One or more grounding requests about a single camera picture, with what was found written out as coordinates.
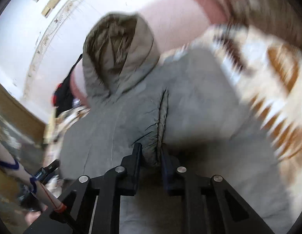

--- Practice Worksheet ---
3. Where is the grey quilted hooded jacket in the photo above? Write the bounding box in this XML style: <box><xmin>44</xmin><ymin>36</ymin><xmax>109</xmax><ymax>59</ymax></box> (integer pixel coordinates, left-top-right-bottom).
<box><xmin>60</xmin><ymin>14</ymin><xmax>292</xmax><ymax>233</ymax></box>

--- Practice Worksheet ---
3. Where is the left hand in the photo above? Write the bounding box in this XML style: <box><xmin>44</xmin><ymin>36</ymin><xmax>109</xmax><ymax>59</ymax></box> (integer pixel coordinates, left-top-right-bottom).
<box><xmin>24</xmin><ymin>199</ymin><xmax>47</xmax><ymax>226</ymax></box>

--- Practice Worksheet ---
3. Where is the black garment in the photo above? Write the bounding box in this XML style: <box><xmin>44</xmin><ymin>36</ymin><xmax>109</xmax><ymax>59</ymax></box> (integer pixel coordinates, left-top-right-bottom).
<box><xmin>55</xmin><ymin>54</ymin><xmax>82</xmax><ymax>117</ymax></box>

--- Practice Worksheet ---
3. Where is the red garment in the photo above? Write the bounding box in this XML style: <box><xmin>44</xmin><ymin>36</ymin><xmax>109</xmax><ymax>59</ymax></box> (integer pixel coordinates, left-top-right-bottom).
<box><xmin>51</xmin><ymin>83</ymin><xmax>62</xmax><ymax>107</ymax></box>

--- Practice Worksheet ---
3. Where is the striped beige sofa cushion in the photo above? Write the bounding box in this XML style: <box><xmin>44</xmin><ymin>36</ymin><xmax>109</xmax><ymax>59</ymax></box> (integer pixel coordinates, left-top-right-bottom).
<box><xmin>219</xmin><ymin>0</ymin><xmax>302</xmax><ymax>54</ymax></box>

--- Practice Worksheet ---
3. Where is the cream leaf-print blanket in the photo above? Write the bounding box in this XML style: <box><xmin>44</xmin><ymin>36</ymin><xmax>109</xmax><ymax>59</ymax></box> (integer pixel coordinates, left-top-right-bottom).
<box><xmin>191</xmin><ymin>25</ymin><xmax>302</xmax><ymax>218</ymax></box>

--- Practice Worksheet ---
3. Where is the brown wooden door frame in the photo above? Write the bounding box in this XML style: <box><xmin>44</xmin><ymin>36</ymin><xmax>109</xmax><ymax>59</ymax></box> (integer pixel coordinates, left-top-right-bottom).
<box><xmin>0</xmin><ymin>84</ymin><xmax>45</xmax><ymax>145</ymax></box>

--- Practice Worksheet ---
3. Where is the small gold wall plaque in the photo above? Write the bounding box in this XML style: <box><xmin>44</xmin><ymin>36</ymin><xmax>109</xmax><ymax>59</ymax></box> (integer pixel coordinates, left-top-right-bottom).
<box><xmin>42</xmin><ymin>0</ymin><xmax>60</xmax><ymax>18</ymax></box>

